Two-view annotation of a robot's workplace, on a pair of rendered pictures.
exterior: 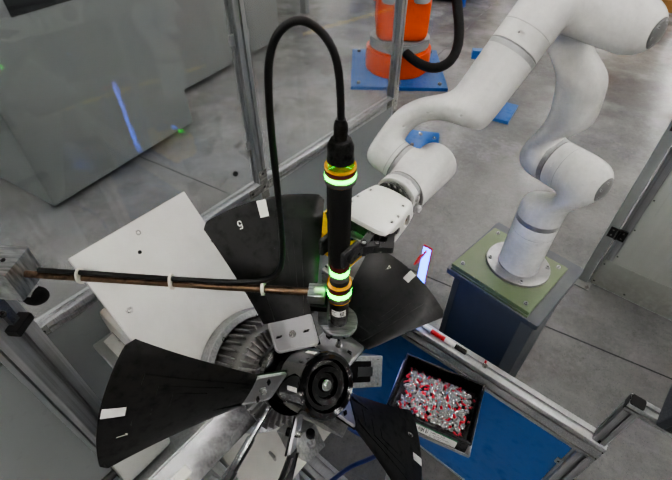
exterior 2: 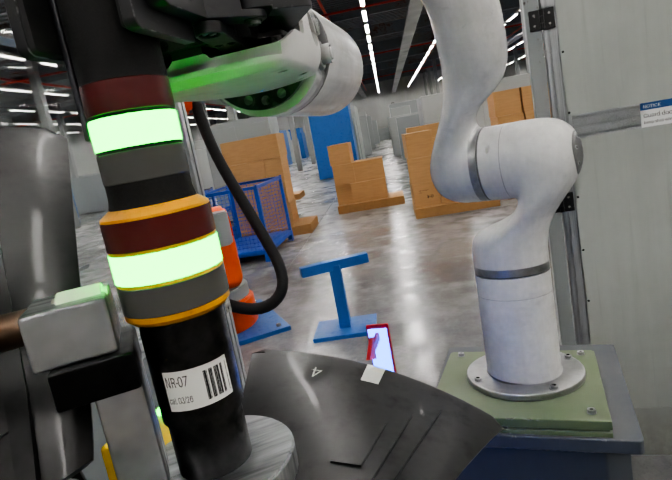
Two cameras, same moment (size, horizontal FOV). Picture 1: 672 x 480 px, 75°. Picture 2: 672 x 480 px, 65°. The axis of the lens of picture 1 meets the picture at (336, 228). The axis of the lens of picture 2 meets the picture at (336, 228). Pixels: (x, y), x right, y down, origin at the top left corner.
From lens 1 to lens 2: 0.61 m
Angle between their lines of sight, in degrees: 39
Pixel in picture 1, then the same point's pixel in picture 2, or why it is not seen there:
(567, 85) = not seen: outside the picture
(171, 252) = not seen: outside the picture
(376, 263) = (282, 375)
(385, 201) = not seen: outside the picture
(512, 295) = (560, 412)
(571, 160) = (509, 131)
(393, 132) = not seen: outside the picture
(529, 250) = (533, 319)
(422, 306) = (443, 416)
